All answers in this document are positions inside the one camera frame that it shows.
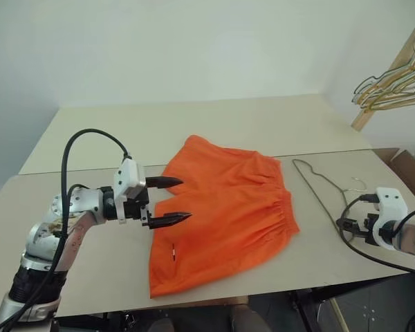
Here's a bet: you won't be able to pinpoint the brown cardboard box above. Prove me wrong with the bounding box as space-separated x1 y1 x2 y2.
376 147 415 212

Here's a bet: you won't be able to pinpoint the olive wire hanger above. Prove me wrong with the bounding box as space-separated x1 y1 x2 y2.
292 158 368 239

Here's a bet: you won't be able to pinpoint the dark green wire hanger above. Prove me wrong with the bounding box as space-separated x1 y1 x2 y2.
352 33 415 96

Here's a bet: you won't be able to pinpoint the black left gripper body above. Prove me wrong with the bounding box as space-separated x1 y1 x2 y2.
123 186 153 230

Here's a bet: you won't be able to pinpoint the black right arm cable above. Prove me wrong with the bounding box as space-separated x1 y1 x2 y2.
335 194 415 276

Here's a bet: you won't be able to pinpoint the thin wooden stick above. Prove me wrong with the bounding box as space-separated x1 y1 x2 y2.
331 298 349 332

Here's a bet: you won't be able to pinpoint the wooden hanger rack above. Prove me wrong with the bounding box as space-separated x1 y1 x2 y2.
351 24 415 131

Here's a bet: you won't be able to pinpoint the bundle of wire hangers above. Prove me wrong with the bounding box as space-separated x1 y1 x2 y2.
358 33 415 113

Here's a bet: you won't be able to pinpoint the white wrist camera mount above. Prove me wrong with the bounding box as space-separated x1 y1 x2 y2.
112 157 147 225
373 186 409 250

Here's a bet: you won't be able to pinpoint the orange shorts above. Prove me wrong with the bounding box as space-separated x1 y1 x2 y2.
148 134 301 299

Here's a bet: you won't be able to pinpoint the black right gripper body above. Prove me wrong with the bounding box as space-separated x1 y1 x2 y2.
363 213 380 245

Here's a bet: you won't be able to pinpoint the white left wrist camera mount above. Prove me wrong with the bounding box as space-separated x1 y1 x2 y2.
112 157 147 225

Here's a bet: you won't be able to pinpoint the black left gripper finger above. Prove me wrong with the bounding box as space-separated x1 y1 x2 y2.
145 176 184 190
148 212 194 230

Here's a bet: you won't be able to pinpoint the white wire hanger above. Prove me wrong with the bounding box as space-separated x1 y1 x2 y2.
351 33 415 104

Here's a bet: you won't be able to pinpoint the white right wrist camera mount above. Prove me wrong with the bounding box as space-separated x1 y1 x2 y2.
373 186 409 250

